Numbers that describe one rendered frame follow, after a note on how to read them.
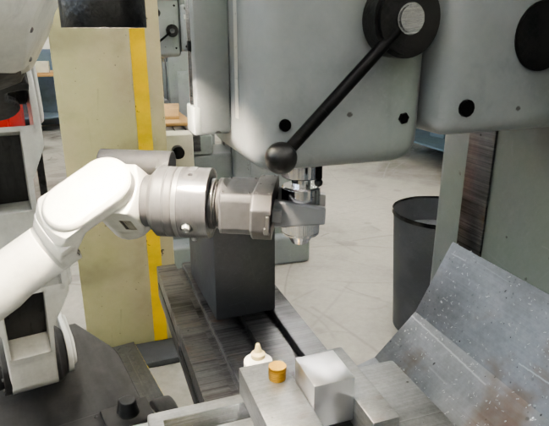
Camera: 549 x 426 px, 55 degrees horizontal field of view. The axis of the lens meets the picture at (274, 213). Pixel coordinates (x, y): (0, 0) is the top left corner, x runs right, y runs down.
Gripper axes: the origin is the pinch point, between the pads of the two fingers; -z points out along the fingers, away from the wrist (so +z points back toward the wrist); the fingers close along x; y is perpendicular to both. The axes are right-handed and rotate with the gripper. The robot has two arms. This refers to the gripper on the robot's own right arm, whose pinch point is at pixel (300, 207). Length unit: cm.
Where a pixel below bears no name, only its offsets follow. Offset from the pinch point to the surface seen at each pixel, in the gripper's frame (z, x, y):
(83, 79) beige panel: 93, 147, -1
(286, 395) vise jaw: 0.7, -9.2, 20.6
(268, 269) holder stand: 6.8, 30.0, 22.6
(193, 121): 11.4, -6.7, -11.2
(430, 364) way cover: -22.0, 15.9, 32.0
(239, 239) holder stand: 11.9, 27.6, 15.8
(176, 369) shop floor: 58, 137, 125
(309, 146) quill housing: -1.0, -10.5, -9.7
